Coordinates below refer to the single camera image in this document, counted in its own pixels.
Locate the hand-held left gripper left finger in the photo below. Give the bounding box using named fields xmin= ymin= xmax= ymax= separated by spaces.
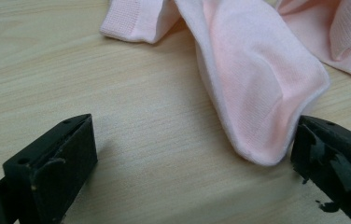
xmin=0 ymin=113 xmax=99 ymax=224

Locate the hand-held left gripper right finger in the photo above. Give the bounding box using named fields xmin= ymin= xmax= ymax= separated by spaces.
xmin=289 ymin=115 xmax=351 ymax=224

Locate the pink sock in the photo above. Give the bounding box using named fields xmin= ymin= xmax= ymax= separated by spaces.
xmin=99 ymin=0 xmax=331 ymax=167
xmin=275 ymin=0 xmax=351 ymax=87

